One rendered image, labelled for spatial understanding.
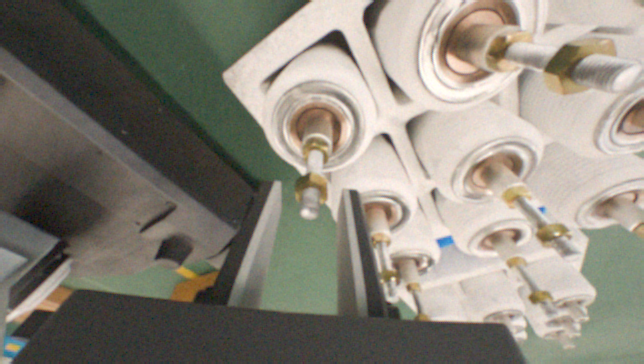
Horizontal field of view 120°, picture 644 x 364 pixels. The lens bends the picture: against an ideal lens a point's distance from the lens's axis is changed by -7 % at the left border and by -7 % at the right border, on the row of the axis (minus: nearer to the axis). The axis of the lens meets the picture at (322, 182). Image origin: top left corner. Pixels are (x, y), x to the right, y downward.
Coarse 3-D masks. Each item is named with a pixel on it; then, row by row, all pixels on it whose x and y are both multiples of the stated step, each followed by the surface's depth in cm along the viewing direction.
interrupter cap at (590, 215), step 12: (636, 180) 18; (600, 192) 20; (612, 192) 20; (624, 192) 20; (636, 192) 20; (588, 204) 21; (600, 204) 21; (636, 204) 21; (576, 216) 22; (588, 216) 22; (600, 216) 22; (588, 228) 23
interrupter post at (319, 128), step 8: (312, 120) 16; (320, 120) 16; (312, 128) 15; (320, 128) 15; (328, 128) 15; (304, 136) 15; (312, 136) 14; (320, 136) 14; (328, 136) 14; (328, 144) 14
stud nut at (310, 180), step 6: (306, 174) 11; (312, 174) 11; (318, 174) 11; (300, 180) 11; (306, 180) 10; (312, 180) 10; (318, 180) 11; (324, 180) 11; (300, 186) 10; (306, 186) 10; (312, 186) 10; (318, 186) 10; (324, 186) 10; (300, 192) 11; (324, 192) 11; (300, 198) 11; (324, 198) 11
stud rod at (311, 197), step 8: (312, 152) 13; (320, 152) 13; (312, 160) 13; (320, 160) 13; (312, 168) 12; (320, 168) 12; (304, 192) 10; (312, 192) 10; (304, 200) 10; (312, 200) 10; (320, 200) 10; (304, 208) 10; (312, 208) 10; (304, 216) 10; (312, 216) 10
